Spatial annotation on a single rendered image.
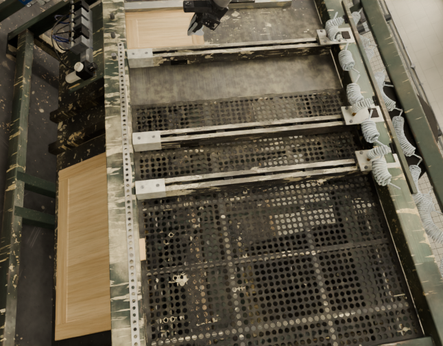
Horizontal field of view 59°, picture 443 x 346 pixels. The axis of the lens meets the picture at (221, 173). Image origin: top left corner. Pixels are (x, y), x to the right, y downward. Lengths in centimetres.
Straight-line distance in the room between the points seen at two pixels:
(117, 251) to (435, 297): 127
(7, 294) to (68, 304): 27
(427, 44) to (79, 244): 663
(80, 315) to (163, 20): 158
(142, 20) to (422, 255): 180
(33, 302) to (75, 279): 39
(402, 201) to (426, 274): 31
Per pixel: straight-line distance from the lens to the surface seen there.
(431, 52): 756
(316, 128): 193
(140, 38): 224
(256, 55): 217
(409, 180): 173
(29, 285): 243
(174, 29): 227
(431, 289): 182
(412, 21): 796
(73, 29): 226
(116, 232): 168
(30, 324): 242
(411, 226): 185
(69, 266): 216
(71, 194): 228
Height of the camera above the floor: 186
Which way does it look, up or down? 21 degrees down
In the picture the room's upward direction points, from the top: 71 degrees clockwise
